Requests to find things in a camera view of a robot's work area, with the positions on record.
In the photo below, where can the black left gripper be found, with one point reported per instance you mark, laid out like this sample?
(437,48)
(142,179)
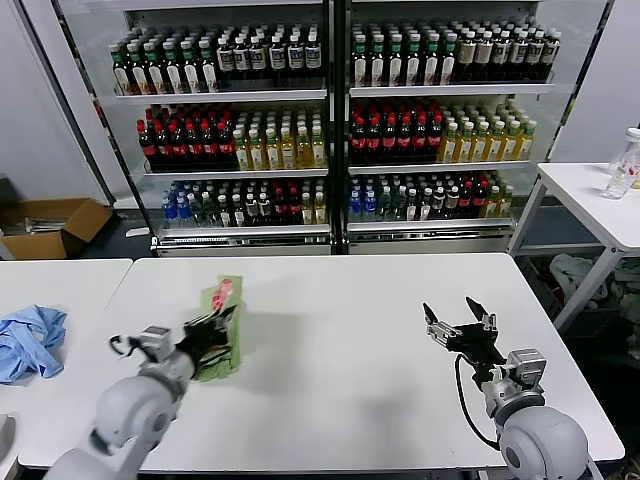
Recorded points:
(207,337)

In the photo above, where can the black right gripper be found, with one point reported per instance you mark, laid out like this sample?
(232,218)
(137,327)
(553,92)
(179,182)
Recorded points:
(477,345)

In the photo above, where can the light green t-shirt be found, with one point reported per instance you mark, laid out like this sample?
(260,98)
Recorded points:
(235,357)

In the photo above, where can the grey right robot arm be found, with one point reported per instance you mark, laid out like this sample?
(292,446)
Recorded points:
(540,440)

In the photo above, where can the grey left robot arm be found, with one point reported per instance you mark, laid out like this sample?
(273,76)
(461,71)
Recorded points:
(130,405)

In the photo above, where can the grey crumpled cloth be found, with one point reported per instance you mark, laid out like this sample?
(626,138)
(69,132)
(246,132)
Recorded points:
(575,275)

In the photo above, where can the small dark bottle white label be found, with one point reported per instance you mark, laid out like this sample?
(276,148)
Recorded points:
(412,205)
(426,204)
(225,211)
(239,211)

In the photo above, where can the small dark bottle brown label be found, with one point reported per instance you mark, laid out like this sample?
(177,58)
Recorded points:
(265,209)
(452,203)
(439,203)
(252,210)

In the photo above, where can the small green tinted bottle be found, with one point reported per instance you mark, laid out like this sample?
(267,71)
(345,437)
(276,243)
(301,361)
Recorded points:
(197,209)
(210,209)
(384,206)
(398,206)

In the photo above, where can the small cola bottle red cap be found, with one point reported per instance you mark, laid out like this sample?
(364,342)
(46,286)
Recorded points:
(480,199)
(280,208)
(293,208)
(467,200)

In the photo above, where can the small yellow juice bottle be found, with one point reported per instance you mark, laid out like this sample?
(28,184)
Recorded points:
(493,202)
(507,201)
(319,207)
(306,208)

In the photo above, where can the small white flat object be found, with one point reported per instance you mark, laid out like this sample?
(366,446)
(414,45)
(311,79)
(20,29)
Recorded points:
(137,232)

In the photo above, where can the small blue drink bottle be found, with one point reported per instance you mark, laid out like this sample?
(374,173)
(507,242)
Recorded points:
(167,211)
(356,207)
(182,210)
(370,207)

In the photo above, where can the white cooler shelf board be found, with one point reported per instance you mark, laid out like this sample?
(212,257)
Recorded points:
(439,168)
(239,174)
(224,95)
(449,91)

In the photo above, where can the dark green cloth pile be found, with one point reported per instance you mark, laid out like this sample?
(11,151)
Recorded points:
(625,290)

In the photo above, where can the white side table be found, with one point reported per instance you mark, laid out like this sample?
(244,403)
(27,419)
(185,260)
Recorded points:
(585,200)

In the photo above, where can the open brown cardboard box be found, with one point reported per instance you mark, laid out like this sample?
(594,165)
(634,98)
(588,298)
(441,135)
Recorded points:
(84,219)

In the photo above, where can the crumpled light blue shirt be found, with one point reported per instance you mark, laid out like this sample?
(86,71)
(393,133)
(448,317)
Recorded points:
(30,340)

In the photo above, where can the grey metal bar bundle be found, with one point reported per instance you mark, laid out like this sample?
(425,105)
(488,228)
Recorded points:
(39,227)

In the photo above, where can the small clear plastic bottle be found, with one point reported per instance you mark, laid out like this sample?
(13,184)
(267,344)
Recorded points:
(617,185)

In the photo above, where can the clear bottle white cap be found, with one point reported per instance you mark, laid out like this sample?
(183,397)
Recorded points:
(632,150)

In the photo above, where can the dark tea bottle green cap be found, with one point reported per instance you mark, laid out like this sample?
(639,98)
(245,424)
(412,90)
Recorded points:
(396,60)
(123,70)
(139,69)
(414,60)
(191,67)
(432,59)
(378,61)
(156,69)
(173,68)
(361,62)
(209,66)
(449,59)

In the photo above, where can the dark bottle beige label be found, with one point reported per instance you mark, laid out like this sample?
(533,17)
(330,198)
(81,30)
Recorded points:
(485,55)
(552,54)
(519,55)
(467,56)
(502,55)
(536,55)

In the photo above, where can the open glass cooler door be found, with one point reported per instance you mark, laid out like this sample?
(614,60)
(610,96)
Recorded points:
(69,75)
(570,75)

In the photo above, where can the dark bottle blue label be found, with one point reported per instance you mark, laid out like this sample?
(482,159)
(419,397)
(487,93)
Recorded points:
(257,57)
(295,56)
(313,56)
(226,58)
(241,58)
(277,57)

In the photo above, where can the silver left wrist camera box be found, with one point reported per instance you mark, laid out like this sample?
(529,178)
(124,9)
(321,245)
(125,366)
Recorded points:
(156,342)

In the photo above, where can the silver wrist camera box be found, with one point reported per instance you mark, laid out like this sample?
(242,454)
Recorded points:
(527,367)
(156,342)

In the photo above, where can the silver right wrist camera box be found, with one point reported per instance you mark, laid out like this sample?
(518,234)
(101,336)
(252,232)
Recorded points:
(527,367)

